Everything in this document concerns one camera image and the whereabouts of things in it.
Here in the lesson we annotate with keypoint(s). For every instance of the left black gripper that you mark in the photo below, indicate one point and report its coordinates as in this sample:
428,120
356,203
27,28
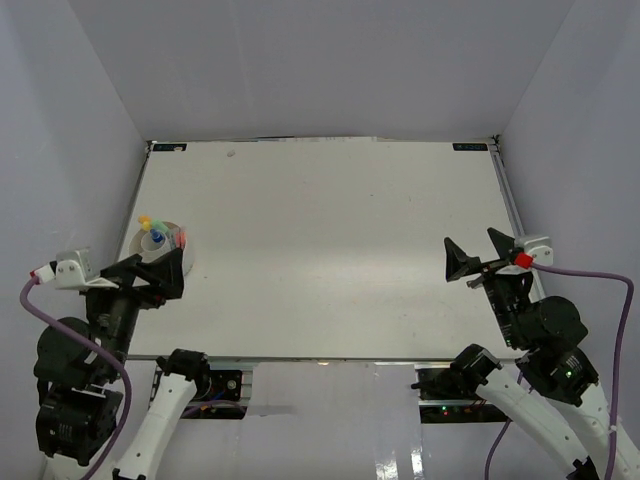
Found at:
165,272

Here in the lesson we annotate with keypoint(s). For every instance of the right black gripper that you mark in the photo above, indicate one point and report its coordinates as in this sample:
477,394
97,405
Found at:
458,263

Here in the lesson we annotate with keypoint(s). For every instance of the small bottle blue cap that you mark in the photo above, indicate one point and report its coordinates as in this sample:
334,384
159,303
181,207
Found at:
156,238

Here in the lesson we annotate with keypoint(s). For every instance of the green marker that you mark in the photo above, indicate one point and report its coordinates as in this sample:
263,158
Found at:
154,223

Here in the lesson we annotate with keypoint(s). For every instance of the orange pencil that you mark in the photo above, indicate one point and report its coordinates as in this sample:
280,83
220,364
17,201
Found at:
180,238

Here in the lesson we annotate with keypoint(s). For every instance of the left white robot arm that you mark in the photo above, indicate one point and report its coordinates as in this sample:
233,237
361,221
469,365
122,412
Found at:
84,390

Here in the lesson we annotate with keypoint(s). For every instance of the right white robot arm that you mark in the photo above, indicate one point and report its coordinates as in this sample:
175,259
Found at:
549,332

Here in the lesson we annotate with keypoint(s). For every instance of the white divided round container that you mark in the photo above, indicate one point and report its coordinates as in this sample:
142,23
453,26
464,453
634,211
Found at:
139,244

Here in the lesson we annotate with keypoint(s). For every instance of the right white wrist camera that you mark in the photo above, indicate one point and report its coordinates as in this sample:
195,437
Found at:
526,251

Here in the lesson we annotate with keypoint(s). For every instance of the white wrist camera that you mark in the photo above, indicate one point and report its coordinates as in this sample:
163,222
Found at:
72,270
526,251

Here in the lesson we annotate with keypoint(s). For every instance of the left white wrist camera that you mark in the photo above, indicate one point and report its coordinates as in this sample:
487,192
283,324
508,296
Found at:
72,270

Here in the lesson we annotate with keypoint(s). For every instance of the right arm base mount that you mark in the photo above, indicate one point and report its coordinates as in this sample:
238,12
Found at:
442,402

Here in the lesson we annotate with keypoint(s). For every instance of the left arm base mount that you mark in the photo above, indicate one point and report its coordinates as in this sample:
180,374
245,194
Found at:
219,390

